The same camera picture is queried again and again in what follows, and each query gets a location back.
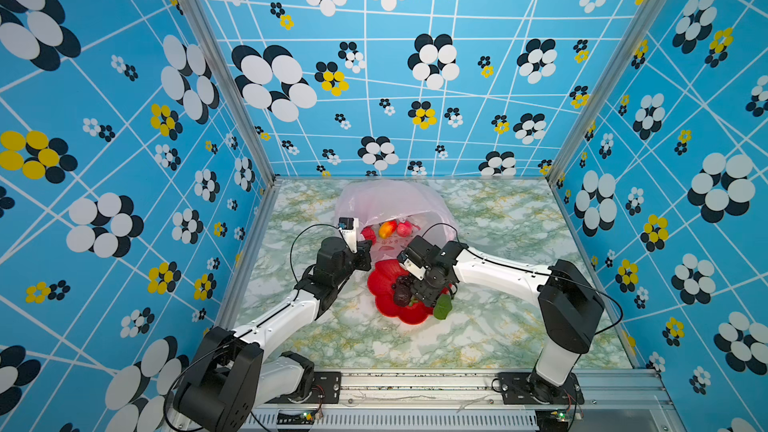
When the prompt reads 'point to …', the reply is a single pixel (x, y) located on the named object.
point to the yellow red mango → (386, 229)
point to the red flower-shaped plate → (381, 280)
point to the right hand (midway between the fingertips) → (428, 284)
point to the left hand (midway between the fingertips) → (373, 240)
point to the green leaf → (443, 306)
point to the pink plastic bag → (392, 212)
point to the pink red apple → (404, 229)
